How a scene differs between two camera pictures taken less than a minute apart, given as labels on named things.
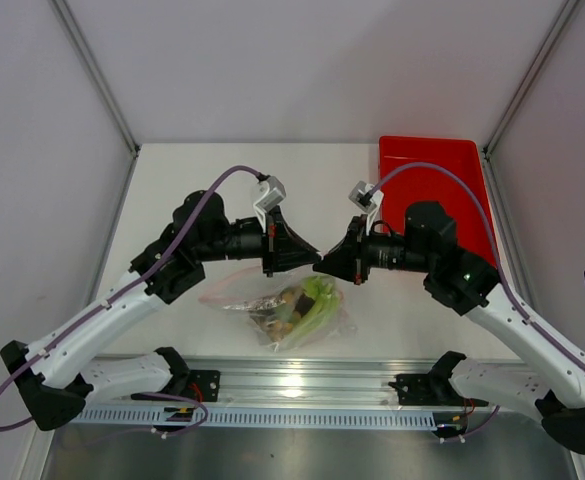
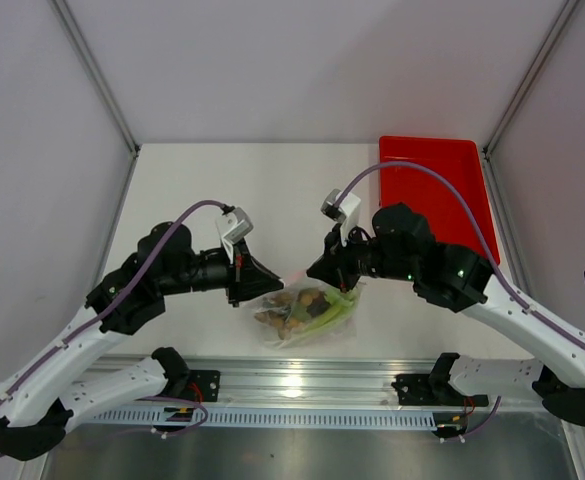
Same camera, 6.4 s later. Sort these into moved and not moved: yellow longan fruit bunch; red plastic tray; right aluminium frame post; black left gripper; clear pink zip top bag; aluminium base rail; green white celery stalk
Moved: clear pink zip top bag; green white celery stalk; yellow longan fruit bunch; black left gripper
Not moved: right aluminium frame post; aluminium base rail; red plastic tray
